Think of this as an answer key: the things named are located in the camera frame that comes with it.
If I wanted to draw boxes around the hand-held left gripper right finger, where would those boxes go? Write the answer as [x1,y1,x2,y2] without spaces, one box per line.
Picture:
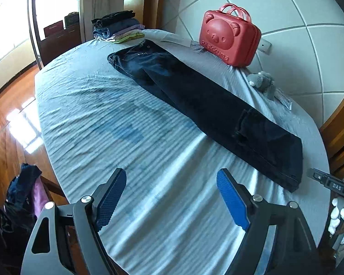
[216,168,317,275]

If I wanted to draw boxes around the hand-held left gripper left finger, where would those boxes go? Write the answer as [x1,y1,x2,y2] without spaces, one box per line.
[21,168,127,275]

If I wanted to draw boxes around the dark blue jeans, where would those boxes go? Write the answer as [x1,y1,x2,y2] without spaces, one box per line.
[107,39,304,193]

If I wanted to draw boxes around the pile of clothes on chair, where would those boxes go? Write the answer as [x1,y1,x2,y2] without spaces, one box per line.
[0,175,69,235]

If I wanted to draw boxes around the purple garment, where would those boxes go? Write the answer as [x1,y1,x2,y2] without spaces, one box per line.
[31,180,50,219]

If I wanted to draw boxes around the crumpled dark blue garment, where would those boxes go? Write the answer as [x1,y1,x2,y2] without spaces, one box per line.
[5,163,43,207]

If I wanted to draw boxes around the crumpled black garment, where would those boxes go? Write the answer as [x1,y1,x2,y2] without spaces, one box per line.
[0,201,37,237]

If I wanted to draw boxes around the grey plush toy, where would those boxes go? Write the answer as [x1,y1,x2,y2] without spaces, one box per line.
[247,71,276,99]

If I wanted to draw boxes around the red bear-face suitcase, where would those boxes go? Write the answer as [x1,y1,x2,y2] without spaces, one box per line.
[199,3,261,68]

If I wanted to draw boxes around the dark wooden cabinet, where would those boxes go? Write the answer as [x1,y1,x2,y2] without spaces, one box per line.
[39,24,83,67]

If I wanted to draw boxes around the green yellow folded cloth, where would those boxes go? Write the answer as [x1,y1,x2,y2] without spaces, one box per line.
[113,31,145,44]

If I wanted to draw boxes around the dark red box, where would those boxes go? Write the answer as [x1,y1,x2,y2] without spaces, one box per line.
[43,21,66,38]

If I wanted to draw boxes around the black folded garment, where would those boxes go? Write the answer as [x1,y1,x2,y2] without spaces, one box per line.
[91,11,136,28]

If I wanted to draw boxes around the dark green box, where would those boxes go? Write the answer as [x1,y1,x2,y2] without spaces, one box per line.
[64,12,81,29]

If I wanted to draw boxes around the curved metal pole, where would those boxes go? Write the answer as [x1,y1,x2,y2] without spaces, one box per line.
[27,0,44,70]

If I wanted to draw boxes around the wooden door frame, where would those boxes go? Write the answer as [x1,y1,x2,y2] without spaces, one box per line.
[318,77,344,175]

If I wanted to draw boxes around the grey wall bracket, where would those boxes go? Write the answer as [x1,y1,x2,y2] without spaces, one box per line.
[260,38,273,53]

